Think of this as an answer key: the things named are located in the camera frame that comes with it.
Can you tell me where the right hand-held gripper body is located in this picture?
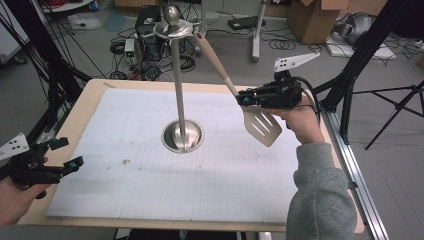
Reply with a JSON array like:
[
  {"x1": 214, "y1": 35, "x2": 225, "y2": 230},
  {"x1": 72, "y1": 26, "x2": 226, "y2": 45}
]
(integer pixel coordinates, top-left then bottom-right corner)
[{"x1": 262, "y1": 51, "x2": 321, "y2": 110}]

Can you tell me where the small black computer tower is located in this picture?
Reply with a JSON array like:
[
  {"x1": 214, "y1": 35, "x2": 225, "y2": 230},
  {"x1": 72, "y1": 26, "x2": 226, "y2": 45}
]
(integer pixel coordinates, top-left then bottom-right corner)
[{"x1": 134, "y1": 5, "x2": 163, "y2": 62}]

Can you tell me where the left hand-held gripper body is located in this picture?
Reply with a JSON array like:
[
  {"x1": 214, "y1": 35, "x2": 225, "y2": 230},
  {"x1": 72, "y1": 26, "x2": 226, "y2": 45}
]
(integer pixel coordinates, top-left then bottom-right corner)
[{"x1": 0, "y1": 133, "x2": 64, "y2": 188}]

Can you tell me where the black flat device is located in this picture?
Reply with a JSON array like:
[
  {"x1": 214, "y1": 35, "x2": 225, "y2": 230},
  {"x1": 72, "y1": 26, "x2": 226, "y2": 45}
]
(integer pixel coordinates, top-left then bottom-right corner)
[{"x1": 227, "y1": 15, "x2": 267, "y2": 31}]

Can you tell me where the white power adapter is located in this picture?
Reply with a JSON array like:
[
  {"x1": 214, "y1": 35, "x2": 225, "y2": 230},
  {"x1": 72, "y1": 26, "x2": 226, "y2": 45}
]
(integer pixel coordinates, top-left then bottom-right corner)
[{"x1": 124, "y1": 38, "x2": 136, "y2": 58}]

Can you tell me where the person's left hand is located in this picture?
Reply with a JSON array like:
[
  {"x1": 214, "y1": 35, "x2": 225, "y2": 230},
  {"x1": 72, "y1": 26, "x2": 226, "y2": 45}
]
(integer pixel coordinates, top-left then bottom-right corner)
[{"x1": 0, "y1": 176, "x2": 51, "y2": 228}]

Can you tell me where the large open cardboard box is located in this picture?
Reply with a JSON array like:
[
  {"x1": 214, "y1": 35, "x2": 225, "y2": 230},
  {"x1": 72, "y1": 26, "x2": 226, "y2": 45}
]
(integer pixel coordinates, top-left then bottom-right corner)
[{"x1": 287, "y1": 0, "x2": 352, "y2": 46}]

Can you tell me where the black tripod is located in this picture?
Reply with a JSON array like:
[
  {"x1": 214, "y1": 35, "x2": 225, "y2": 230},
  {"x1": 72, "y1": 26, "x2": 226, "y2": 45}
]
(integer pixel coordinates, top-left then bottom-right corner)
[{"x1": 352, "y1": 84, "x2": 424, "y2": 151}]

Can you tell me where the beige slotted spatula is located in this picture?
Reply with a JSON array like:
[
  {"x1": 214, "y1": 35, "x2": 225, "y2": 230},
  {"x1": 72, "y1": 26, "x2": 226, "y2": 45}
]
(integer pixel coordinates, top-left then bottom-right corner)
[{"x1": 192, "y1": 30, "x2": 284, "y2": 148}]

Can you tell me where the grey helmet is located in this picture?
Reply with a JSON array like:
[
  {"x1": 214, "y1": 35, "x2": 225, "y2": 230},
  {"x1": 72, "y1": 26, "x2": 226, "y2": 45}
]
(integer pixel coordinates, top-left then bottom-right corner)
[{"x1": 333, "y1": 12, "x2": 377, "y2": 46}]

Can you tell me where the steel utensil stand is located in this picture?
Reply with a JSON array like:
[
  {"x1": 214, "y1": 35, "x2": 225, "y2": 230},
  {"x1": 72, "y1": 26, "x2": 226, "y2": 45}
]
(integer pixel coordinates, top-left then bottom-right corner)
[{"x1": 152, "y1": 5, "x2": 205, "y2": 155}]

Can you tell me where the white grid mat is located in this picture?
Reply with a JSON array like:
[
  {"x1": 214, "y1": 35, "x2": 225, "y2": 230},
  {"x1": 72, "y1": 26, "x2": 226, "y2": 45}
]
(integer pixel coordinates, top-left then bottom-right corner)
[{"x1": 45, "y1": 86, "x2": 303, "y2": 224}]

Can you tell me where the white flat box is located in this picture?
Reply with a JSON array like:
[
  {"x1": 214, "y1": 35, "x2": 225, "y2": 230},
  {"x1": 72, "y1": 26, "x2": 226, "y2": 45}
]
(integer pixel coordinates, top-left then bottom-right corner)
[{"x1": 324, "y1": 32, "x2": 398, "y2": 61}]

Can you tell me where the black metal frame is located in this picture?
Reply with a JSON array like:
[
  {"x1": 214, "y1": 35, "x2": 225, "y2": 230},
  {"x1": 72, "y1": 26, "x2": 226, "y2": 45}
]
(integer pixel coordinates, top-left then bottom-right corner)
[
  {"x1": 312, "y1": 0, "x2": 404, "y2": 145},
  {"x1": 0, "y1": 0, "x2": 93, "y2": 144}
]

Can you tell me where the person's right hand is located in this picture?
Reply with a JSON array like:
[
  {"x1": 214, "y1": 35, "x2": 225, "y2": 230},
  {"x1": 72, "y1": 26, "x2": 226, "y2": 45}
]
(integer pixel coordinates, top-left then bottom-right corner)
[{"x1": 267, "y1": 95, "x2": 326, "y2": 146}]

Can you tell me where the white-legged wooden desk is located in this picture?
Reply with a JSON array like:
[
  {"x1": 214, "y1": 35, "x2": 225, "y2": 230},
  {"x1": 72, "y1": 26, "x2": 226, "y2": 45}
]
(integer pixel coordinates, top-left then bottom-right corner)
[{"x1": 194, "y1": 0, "x2": 268, "y2": 64}]

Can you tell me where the aluminium rail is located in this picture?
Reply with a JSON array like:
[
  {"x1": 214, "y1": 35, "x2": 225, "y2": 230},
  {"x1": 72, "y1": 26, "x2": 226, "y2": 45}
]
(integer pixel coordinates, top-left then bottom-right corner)
[{"x1": 320, "y1": 109, "x2": 390, "y2": 240}]

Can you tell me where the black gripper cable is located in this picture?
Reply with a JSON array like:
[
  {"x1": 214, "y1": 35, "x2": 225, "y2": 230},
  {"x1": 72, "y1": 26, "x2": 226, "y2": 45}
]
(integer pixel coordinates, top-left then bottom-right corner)
[{"x1": 292, "y1": 76, "x2": 323, "y2": 125}]

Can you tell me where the coiled black cable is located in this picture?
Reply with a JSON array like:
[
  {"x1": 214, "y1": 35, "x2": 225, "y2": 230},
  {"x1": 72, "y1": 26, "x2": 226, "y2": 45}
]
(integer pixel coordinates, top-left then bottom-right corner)
[{"x1": 267, "y1": 38, "x2": 295, "y2": 52}]

